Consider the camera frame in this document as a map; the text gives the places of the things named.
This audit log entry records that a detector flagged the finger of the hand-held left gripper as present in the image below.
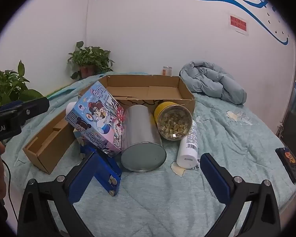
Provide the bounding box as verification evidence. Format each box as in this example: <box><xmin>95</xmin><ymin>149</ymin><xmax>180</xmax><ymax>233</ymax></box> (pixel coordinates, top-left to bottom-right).
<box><xmin>0</xmin><ymin>100</ymin><xmax>24</xmax><ymax>118</ymax></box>
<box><xmin>11</xmin><ymin>97</ymin><xmax>50</xmax><ymax>129</ymax></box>

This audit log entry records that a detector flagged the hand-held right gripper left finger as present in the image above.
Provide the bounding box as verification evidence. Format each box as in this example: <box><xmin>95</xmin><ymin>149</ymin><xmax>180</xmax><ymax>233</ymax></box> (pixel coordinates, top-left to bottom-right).
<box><xmin>17</xmin><ymin>150</ymin><xmax>99</xmax><ymax>237</ymax></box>

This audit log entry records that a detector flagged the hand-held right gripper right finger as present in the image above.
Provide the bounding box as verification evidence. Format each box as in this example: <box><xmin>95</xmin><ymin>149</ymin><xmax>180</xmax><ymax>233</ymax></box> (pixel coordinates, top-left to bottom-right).
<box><xmin>200</xmin><ymin>153</ymin><xmax>281</xmax><ymax>237</ymax></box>

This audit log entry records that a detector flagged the blue stapler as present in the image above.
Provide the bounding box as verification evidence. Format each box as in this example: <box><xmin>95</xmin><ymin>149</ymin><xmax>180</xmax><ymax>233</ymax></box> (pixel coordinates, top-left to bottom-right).
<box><xmin>80</xmin><ymin>144</ymin><xmax>121</xmax><ymax>197</ymax></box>

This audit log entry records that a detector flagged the narrow cardboard insert tray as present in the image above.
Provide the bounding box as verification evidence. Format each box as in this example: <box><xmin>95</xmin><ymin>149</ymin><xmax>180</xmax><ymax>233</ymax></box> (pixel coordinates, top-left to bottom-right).
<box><xmin>23</xmin><ymin>109</ymin><xmax>77</xmax><ymax>175</ymax></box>

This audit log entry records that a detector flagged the white handheld fan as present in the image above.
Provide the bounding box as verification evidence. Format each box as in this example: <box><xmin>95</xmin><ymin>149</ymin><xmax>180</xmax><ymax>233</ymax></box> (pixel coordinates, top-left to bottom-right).
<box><xmin>65</xmin><ymin>101</ymin><xmax>79</xmax><ymax>119</ymax></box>

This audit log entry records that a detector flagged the white spray bottle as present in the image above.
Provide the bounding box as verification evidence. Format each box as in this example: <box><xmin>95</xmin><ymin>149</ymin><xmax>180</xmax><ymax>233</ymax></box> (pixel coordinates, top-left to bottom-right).
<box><xmin>176</xmin><ymin>120</ymin><xmax>199</xmax><ymax>169</ymax></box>

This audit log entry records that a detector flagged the cartoon printed box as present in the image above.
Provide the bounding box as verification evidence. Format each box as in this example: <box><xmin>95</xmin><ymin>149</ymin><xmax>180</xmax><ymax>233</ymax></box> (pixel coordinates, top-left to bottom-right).
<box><xmin>65</xmin><ymin>80</ymin><xmax>126</xmax><ymax>157</ymax></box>

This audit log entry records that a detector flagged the yellow dried flower jar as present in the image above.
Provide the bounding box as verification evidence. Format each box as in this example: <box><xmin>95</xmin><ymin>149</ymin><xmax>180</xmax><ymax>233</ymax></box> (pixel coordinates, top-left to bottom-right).
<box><xmin>153</xmin><ymin>101</ymin><xmax>193</xmax><ymax>140</ymax></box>

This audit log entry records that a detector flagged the silver metal can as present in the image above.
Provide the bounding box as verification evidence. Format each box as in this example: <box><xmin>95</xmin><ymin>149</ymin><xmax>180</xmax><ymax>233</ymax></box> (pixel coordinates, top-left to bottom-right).
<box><xmin>121</xmin><ymin>104</ymin><xmax>167</xmax><ymax>173</ymax></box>

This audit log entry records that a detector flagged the large cardboard box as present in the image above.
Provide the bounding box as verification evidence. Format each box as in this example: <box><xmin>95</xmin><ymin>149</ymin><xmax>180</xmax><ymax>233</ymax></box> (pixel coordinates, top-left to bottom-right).
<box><xmin>99</xmin><ymin>72</ymin><xmax>196</xmax><ymax>119</ymax></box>

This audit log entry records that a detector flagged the large leafy green plant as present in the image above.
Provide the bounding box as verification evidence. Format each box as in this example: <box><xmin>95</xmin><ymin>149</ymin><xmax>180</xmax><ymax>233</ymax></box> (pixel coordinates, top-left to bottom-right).
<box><xmin>0</xmin><ymin>60</ymin><xmax>44</xmax><ymax>112</ymax></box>

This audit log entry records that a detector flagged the teal printed quilt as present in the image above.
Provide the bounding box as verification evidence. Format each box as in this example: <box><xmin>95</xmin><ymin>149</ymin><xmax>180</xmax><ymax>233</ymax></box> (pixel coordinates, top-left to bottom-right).
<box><xmin>1</xmin><ymin>73</ymin><xmax>296</xmax><ymax>237</ymax></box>

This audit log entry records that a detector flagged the black phone with orange sticker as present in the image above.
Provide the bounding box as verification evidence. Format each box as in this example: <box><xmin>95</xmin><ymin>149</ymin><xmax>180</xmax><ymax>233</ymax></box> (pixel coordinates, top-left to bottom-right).
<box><xmin>275</xmin><ymin>147</ymin><xmax>296</xmax><ymax>184</ymax></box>

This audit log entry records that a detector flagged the small potted green plant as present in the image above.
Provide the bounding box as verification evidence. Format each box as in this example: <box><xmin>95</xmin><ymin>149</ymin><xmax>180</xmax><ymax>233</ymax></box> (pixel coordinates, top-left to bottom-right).
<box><xmin>67</xmin><ymin>41</ymin><xmax>115</xmax><ymax>81</ymax></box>

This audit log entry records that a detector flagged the light blue puffer jacket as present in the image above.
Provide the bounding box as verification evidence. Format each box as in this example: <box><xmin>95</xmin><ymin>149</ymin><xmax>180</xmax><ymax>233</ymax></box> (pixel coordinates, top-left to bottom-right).
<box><xmin>179</xmin><ymin>60</ymin><xmax>247</xmax><ymax>105</ymax></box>

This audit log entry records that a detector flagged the black cable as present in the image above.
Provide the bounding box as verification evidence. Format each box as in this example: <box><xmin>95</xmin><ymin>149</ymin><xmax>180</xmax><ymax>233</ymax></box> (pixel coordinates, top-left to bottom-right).
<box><xmin>2</xmin><ymin>160</ymin><xmax>19</xmax><ymax>228</ymax></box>

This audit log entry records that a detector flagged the red wall notice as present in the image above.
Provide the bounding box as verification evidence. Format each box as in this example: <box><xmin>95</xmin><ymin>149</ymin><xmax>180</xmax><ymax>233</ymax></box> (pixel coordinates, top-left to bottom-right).
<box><xmin>229</xmin><ymin>11</ymin><xmax>249</xmax><ymax>36</ymax></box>

